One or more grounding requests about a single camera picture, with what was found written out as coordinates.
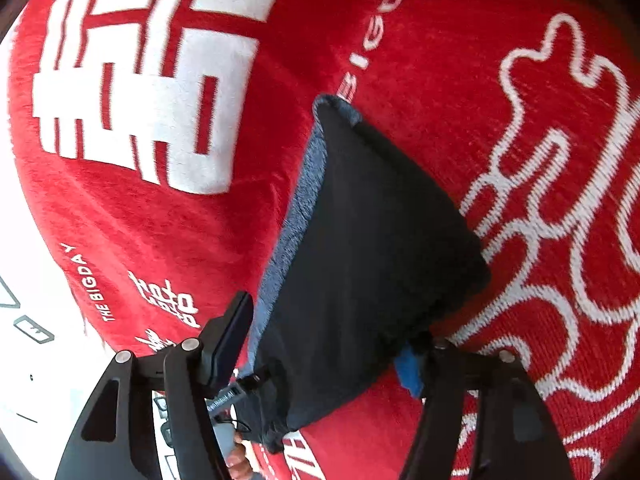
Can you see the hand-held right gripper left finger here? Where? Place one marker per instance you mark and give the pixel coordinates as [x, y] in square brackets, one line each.
[231, 336]

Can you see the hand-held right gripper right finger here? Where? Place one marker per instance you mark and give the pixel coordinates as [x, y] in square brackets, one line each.
[411, 372]

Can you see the dark pants with fleece lining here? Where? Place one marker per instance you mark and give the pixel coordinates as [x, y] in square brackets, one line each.
[380, 240]

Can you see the person's left hand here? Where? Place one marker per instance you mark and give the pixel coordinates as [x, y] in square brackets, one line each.
[241, 462]

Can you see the red printed blanket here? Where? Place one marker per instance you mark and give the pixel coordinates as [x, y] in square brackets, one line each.
[150, 220]

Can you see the white printed sheet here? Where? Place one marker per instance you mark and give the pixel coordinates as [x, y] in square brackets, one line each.
[30, 390]

